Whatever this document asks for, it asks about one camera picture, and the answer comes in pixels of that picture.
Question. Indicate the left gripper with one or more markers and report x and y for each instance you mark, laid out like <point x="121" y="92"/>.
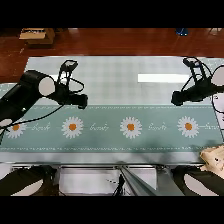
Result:
<point x="77" y="100"/>

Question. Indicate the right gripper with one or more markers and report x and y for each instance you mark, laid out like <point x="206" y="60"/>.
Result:
<point x="180" y="96"/>

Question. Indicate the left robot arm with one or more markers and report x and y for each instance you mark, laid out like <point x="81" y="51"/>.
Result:
<point x="23" y="95"/>

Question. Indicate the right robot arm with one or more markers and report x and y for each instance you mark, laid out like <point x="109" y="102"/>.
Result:
<point x="213" y="85"/>

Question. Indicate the cream garment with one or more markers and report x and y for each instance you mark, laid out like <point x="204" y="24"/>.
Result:
<point x="213" y="160"/>

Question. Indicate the cardboard box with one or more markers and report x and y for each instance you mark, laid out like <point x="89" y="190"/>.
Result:
<point x="37" y="35"/>

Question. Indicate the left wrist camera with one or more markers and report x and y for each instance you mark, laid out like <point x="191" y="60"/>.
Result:
<point x="68" y="68"/>

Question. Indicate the silver frame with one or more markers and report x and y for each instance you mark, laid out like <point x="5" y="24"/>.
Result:
<point x="140" y="180"/>

